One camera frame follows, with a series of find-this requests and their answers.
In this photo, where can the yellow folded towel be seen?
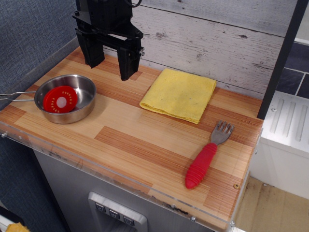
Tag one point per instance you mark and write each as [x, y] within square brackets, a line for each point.
[179, 94]

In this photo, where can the white toy sink unit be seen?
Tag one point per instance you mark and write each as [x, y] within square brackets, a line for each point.
[281, 156]

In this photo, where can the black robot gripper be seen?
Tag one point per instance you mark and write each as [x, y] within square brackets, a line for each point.
[108, 23]

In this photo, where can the silver dispenser button panel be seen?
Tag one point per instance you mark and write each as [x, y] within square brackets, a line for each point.
[110, 216]

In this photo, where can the yellow object at corner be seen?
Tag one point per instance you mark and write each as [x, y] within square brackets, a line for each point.
[17, 227]

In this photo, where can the clear acrylic edge guard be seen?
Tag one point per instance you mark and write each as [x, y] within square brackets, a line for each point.
[214, 223]

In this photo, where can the stainless steel pan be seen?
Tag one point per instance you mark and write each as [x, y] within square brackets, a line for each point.
[32, 101]

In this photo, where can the black vertical post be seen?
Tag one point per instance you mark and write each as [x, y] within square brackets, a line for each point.
[289, 39]

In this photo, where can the grey toy fridge cabinet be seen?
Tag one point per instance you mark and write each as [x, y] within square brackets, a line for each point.
[71, 184]

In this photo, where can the red-handled metal fork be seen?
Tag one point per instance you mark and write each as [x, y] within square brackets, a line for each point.
[198, 168]

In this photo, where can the red plastic tomato slice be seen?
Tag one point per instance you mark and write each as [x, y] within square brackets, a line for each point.
[60, 100]

